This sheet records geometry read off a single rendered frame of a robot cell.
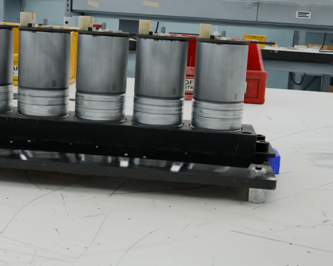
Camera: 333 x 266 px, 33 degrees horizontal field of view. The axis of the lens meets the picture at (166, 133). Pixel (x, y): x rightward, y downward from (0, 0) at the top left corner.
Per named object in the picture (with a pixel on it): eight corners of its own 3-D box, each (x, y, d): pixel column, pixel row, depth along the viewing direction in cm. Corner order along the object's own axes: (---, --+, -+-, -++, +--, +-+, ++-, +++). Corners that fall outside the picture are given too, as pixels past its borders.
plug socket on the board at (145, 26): (154, 35, 26) (155, 20, 26) (136, 34, 26) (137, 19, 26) (156, 35, 27) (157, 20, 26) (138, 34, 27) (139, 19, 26)
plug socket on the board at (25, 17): (35, 27, 26) (35, 12, 26) (17, 26, 26) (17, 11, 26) (40, 27, 27) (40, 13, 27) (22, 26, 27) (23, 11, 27)
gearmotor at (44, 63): (61, 138, 26) (64, 27, 25) (9, 134, 26) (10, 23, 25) (73, 129, 28) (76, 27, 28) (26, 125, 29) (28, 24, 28)
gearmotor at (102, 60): (120, 142, 26) (126, 30, 25) (68, 138, 26) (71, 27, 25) (127, 133, 28) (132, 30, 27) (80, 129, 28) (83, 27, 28)
